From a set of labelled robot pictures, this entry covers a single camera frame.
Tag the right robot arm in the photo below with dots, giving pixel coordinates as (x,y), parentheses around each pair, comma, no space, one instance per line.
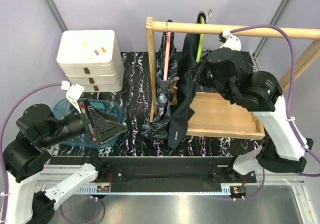
(285,148)

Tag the teal plastic bin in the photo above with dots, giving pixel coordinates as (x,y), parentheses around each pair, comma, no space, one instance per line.
(64,108)

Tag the black marbled mat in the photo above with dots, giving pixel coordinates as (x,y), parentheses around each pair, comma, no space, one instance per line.
(135,100)

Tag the white drawer unit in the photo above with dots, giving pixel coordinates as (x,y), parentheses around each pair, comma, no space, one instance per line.
(92,59)

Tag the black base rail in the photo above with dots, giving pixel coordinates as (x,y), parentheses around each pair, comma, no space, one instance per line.
(169,175)

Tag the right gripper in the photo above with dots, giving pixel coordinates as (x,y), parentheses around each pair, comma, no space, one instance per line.
(198,75)

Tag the pink hanger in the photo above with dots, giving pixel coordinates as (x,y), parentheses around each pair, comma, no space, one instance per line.
(167,51)

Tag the shorts price tag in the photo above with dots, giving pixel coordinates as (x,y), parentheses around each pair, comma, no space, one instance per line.
(173,82)

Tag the wooden clothes rack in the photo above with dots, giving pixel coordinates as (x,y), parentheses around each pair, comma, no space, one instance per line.
(311,53)

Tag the lime green hanger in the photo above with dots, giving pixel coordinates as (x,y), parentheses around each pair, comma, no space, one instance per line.
(202,19)

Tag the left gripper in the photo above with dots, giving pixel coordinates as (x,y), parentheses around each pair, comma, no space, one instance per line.
(104,129)

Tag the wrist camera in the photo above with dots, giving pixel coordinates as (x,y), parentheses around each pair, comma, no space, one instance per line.
(229,40)
(73,93)

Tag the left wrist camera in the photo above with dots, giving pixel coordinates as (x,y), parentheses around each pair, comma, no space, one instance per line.
(73,93)

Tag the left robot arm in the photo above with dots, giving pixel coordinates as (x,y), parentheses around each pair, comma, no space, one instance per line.
(26,156)

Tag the wooden tray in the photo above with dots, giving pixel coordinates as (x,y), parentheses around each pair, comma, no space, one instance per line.
(216,117)

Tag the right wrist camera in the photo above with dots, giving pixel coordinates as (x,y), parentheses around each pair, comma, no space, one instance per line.
(229,40)

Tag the patterned dark grey shorts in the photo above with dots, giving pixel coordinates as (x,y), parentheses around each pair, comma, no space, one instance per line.
(157,129)

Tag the dark navy shorts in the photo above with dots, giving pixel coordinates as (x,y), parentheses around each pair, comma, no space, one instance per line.
(186,91)

